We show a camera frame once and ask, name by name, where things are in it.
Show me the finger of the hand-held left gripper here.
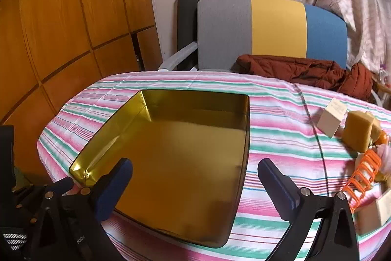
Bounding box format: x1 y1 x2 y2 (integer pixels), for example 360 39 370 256
14 178 74 203

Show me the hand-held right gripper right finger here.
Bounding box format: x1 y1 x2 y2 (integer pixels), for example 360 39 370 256
258 158 359 261

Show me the black white woven strap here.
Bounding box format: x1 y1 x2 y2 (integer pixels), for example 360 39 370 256
0 230 29 251

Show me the striped pink green tablecloth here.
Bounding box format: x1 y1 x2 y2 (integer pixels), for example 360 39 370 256
37 71 391 261

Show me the grey yellow blue chair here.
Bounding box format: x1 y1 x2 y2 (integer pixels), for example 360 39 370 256
158 0 382 105

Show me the pink striped sock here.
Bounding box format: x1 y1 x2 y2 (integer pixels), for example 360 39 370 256
377 145 391 170

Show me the yellow sponge block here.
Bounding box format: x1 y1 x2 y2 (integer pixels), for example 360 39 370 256
342 111 382 153

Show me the red-brown padded jacket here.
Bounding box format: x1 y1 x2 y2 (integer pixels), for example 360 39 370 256
233 54 374 102

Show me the cream cardboard box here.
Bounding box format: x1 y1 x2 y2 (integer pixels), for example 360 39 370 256
317 98 348 138

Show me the wooden wardrobe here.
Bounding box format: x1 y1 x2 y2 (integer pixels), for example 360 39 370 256
0 0 162 179

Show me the gold tin container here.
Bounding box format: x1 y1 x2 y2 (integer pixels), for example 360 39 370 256
70 89 250 249

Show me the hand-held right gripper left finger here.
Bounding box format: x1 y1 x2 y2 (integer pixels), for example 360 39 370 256
29 158 133 261

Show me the orange plastic rack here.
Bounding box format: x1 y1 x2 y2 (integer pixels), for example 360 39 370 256
341 149 382 213

